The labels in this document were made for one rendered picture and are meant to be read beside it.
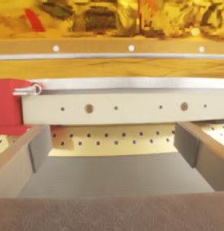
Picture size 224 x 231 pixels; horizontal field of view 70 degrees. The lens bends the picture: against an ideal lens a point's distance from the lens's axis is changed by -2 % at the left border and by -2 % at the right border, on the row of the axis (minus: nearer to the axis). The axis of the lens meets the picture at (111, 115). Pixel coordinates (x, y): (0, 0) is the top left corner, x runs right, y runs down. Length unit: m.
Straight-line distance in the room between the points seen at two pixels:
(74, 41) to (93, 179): 0.27
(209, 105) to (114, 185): 0.21
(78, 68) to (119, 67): 0.09
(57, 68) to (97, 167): 0.21
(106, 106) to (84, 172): 0.12
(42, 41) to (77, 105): 0.18
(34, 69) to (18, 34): 0.07
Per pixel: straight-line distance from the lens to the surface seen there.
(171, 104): 0.28
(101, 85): 0.30
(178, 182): 0.33
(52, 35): 0.38
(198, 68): 0.41
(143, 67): 0.37
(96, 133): 0.30
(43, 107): 0.28
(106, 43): 0.37
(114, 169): 0.29
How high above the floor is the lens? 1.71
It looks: 7 degrees down
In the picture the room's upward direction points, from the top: 1 degrees counter-clockwise
